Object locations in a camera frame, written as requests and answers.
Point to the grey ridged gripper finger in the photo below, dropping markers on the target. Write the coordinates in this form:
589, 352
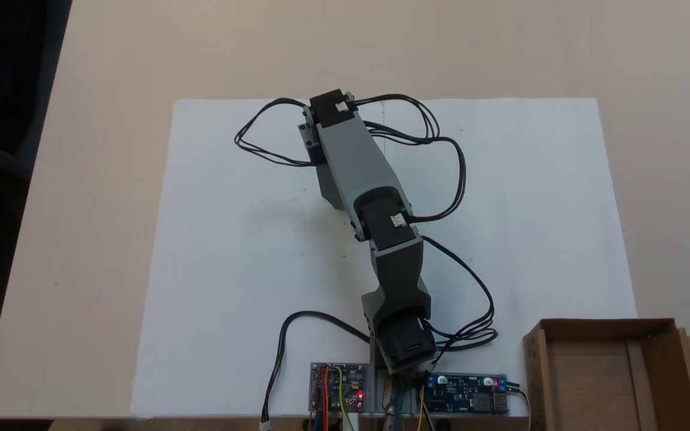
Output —
328, 188

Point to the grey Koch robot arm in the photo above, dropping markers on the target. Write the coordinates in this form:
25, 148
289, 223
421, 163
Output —
357, 167

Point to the white paper sheet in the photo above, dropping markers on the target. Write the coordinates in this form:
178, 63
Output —
530, 209
231, 269

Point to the small multicoloured circuit board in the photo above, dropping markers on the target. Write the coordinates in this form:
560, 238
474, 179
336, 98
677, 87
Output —
351, 383

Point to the blue circuit board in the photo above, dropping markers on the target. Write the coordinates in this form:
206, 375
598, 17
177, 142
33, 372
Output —
465, 392

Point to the brown cardboard box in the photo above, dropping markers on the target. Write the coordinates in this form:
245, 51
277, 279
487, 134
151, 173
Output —
596, 377

